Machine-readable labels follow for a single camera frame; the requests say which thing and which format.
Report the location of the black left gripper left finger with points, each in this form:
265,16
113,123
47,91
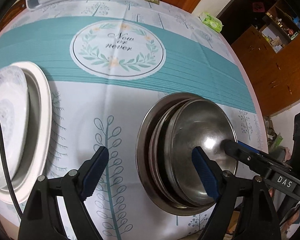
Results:
42,219

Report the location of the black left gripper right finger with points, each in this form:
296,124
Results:
257,217

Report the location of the small steel bowl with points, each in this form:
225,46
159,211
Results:
194,137

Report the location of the white floral porcelain plate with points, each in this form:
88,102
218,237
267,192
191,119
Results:
14,114

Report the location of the large steel bowl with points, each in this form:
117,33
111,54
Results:
157,159

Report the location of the brown wooden cabinet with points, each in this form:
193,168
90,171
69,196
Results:
270,56

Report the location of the green wet wipes pack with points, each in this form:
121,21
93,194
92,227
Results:
211,21

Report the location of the teal white printed tablecloth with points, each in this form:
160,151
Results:
108,62

